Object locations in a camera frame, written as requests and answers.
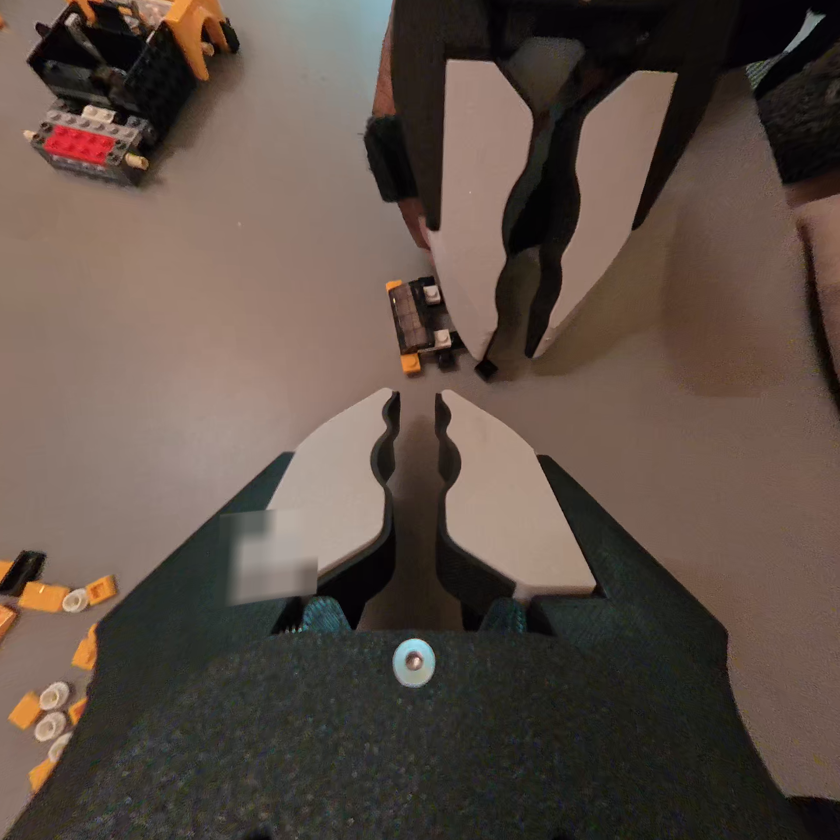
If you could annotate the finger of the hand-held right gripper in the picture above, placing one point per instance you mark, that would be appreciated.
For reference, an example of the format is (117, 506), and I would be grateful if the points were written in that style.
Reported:
(610, 184)
(472, 197)

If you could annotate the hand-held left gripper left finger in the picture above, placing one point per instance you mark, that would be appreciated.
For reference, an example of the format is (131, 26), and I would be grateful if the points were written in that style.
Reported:
(341, 485)

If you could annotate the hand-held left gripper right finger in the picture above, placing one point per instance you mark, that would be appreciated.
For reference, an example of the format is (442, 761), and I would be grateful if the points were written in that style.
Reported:
(512, 512)

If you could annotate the small lego subassembly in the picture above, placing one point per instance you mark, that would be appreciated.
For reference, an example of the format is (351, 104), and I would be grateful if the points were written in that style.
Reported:
(420, 321)

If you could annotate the black lego connector piece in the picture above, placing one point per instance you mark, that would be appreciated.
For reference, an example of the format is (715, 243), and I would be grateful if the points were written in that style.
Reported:
(485, 369)

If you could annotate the pile of small lego pieces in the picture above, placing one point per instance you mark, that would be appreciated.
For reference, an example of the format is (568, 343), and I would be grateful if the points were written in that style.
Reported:
(46, 594)

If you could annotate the orange black lego car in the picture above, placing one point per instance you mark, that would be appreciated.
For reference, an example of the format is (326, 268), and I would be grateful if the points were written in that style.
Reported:
(118, 85)

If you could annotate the person's right hand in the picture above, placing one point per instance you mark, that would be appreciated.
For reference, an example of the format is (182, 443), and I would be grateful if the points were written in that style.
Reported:
(412, 220)

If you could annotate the beige sweatshirt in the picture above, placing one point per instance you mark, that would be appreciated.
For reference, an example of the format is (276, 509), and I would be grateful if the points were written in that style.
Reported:
(823, 275)

